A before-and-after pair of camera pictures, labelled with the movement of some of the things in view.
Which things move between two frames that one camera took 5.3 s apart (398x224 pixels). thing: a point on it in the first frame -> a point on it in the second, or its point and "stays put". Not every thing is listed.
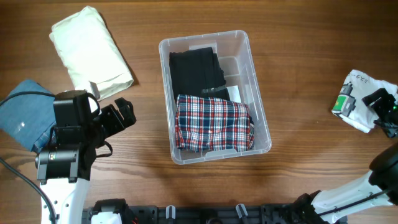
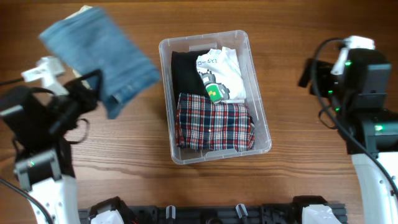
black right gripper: [380, 107] -> [323, 72]
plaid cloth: [205, 124] stays put
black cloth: [198, 73] stays put
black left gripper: [117, 123] -> [78, 89]
